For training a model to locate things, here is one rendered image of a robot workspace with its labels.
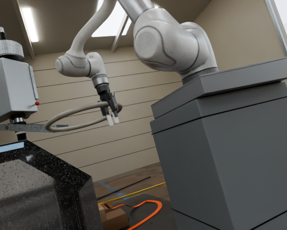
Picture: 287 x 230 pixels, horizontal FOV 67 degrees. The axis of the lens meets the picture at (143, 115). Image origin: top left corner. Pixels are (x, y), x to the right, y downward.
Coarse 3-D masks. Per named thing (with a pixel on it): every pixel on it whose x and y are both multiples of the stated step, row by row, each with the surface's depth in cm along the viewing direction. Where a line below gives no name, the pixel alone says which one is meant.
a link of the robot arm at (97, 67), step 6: (90, 54) 123; (96, 54) 124; (90, 60) 119; (96, 60) 122; (102, 60) 126; (90, 66) 118; (96, 66) 120; (102, 66) 123; (90, 72) 119; (96, 72) 121; (102, 72) 123
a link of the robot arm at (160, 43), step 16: (128, 0) 78; (144, 0) 77; (128, 16) 82; (144, 16) 72; (160, 16) 70; (144, 32) 66; (160, 32) 65; (176, 32) 67; (144, 48) 68; (160, 48) 65; (176, 48) 68; (192, 48) 74; (160, 64) 70; (176, 64) 72; (192, 64) 80
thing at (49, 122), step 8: (88, 104) 116; (96, 104) 117; (104, 104) 120; (120, 104) 133; (64, 112) 114; (72, 112) 113; (48, 120) 118; (56, 120) 116; (96, 120) 159; (48, 128) 126; (56, 128) 140; (64, 128) 148; (72, 128) 152
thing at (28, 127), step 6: (0, 126) 167; (6, 126) 162; (12, 126) 160; (18, 126) 157; (24, 126) 154; (30, 126) 152; (36, 126) 149; (42, 126) 146; (54, 126) 141; (60, 126) 154; (66, 126) 151; (48, 132) 144; (54, 132) 141
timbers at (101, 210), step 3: (99, 204) 215; (99, 207) 206; (102, 207) 201; (99, 210) 193; (102, 210) 194; (102, 213) 193; (102, 216) 193; (105, 216) 194; (102, 219) 192; (105, 219) 193
